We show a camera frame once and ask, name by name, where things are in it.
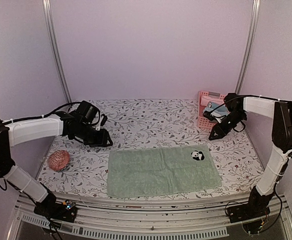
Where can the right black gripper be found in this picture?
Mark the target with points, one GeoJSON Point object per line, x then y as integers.
{"type": "Point", "coordinates": [221, 131]}

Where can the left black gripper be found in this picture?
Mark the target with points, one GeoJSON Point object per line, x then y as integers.
{"type": "Point", "coordinates": [102, 141]}

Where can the light blue towel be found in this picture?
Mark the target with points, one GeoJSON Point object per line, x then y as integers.
{"type": "Point", "coordinates": [221, 111]}

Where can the green towel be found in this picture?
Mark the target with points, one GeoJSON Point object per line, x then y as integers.
{"type": "Point", "coordinates": [161, 171]}

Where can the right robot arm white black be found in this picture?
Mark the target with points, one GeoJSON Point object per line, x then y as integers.
{"type": "Point", "coordinates": [280, 111]}

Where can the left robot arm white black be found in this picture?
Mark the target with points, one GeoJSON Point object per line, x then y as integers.
{"type": "Point", "coordinates": [15, 132]}

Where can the pink plastic basket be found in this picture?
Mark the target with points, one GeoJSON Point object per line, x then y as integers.
{"type": "Point", "coordinates": [203, 122]}

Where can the pink rolled towel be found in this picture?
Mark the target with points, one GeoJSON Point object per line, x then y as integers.
{"type": "Point", "coordinates": [205, 100]}

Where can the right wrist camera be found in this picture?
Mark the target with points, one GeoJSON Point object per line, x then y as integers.
{"type": "Point", "coordinates": [212, 118]}

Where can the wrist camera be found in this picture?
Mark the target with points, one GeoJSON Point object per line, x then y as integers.
{"type": "Point", "coordinates": [101, 121]}
{"type": "Point", "coordinates": [212, 118]}

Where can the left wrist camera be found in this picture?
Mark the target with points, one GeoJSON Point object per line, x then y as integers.
{"type": "Point", "coordinates": [101, 121]}

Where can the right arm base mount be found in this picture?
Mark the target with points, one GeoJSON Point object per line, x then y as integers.
{"type": "Point", "coordinates": [247, 211]}

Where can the front aluminium rail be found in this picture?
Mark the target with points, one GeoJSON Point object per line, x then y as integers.
{"type": "Point", "coordinates": [154, 219]}

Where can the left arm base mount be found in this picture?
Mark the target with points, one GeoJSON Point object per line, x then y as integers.
{"type": "Point", "coordinates": [64, 211]}

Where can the left aluminium frame post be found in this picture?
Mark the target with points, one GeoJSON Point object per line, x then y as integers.
{"type": "Point", "coordinates": [55, 50]}

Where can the aluminium frame post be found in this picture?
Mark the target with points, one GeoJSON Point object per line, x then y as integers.
{"type": "Point", "coordinates": [249, 44]}
{"type": "Point", "coordinates": [55, 50]}

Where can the right aluminium frame post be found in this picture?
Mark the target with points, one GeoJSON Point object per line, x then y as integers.
{"type": "Point", "coordinates": [249, 44]}

